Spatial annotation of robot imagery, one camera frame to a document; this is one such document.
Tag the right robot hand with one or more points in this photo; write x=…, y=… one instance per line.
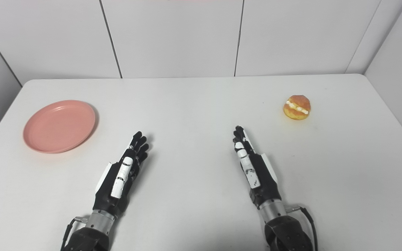
x=257, y=174

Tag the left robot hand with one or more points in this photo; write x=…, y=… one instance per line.
x=117, y=181

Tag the cream puff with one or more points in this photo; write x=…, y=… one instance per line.
x=297, y=107

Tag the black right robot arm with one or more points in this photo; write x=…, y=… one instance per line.
x=284, y=230

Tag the pink plate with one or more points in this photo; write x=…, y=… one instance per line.
x=59, y=126

